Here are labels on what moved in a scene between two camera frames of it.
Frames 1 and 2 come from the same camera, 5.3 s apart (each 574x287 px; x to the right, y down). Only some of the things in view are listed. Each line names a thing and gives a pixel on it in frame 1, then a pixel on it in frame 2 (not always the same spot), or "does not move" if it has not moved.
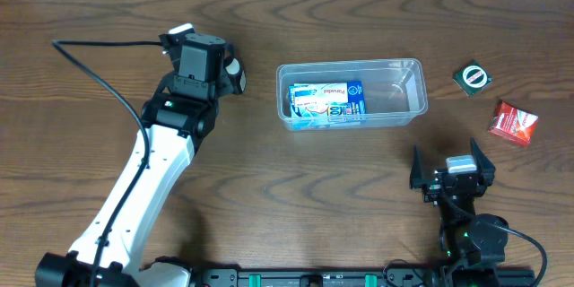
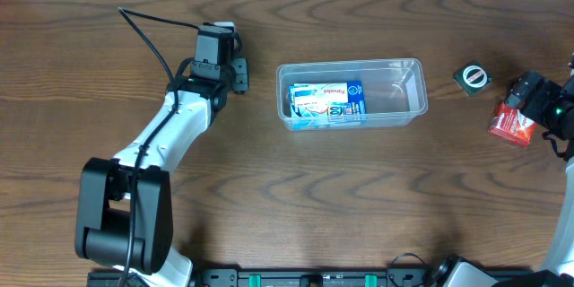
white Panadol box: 315,94 does not move
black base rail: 310,277 does not move
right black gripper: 434,183 -> 525,92
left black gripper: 166,39 -> 241,73
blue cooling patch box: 354,108 does not move
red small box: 514,123 does not move
